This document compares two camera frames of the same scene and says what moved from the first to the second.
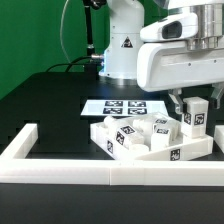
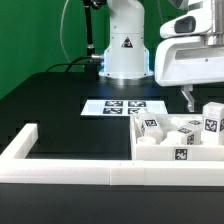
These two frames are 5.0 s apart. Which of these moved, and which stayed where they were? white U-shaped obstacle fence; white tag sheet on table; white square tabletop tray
Moved: white square tabletop tray
Stayed: white tag sheet on table; white U-shaped obstacle fence
